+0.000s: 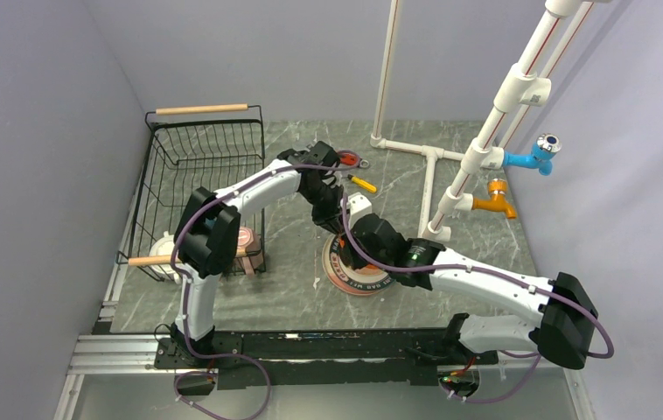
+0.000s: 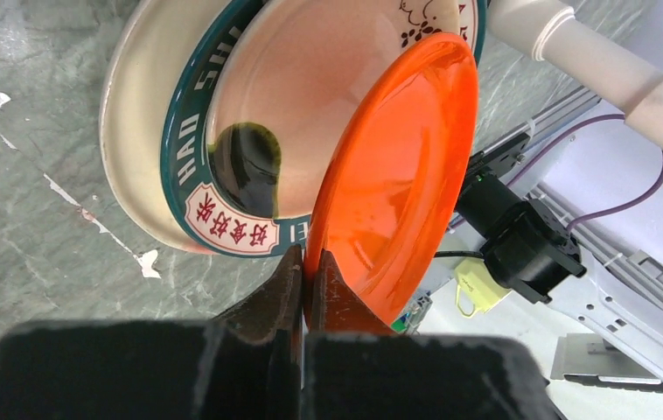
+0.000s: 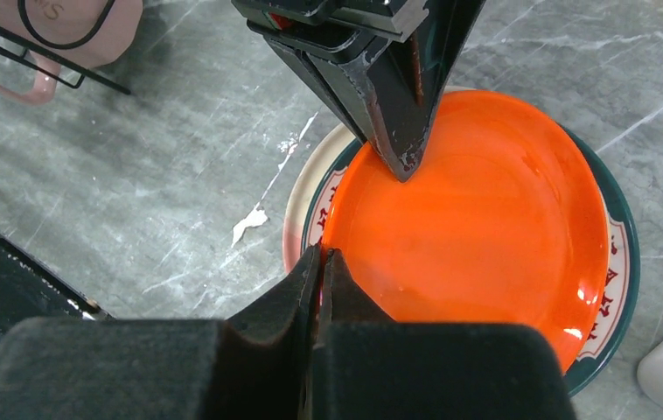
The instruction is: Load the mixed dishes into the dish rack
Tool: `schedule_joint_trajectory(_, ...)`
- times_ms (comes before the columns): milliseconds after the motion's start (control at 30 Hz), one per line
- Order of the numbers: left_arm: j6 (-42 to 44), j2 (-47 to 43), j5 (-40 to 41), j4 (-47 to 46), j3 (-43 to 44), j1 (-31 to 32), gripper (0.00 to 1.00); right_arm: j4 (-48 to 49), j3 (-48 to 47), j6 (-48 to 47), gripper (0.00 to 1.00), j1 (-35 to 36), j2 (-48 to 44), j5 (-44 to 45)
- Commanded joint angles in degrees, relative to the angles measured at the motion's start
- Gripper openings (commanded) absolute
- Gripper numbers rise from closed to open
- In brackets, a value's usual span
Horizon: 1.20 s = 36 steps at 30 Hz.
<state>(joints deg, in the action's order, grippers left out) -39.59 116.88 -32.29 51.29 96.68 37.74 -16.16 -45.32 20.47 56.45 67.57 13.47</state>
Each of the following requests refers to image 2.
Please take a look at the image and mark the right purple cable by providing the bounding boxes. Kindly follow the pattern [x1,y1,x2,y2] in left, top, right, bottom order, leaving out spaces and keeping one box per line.
[447,113,663,233]

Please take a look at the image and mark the white pvc pipe frame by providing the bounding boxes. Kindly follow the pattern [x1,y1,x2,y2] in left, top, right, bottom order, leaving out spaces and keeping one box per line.
[487,0,663,150]

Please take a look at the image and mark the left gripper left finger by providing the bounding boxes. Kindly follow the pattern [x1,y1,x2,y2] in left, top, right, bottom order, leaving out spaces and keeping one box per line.
[0,247,302,419]

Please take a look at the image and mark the yellow tag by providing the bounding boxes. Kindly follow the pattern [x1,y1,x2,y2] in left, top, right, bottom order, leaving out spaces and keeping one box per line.
[454,258,511,319]

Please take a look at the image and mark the orange bowl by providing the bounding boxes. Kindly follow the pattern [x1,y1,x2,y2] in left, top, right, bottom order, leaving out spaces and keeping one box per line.
[304,32,478,326]

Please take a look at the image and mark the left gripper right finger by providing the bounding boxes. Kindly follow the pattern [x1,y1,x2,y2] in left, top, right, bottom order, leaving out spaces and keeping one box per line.
[302,248,564,420]

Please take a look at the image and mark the beige pink plate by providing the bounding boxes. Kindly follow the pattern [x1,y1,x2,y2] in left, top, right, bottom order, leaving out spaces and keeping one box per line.
[99,1,227,254]

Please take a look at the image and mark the cream plate with flowers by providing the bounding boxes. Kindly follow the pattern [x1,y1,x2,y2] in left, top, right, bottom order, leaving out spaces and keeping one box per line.
[208,1,460,218]

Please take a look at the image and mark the teal rimmed lettered plate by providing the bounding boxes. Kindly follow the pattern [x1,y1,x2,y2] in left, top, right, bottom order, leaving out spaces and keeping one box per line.
[161,1,465,257]

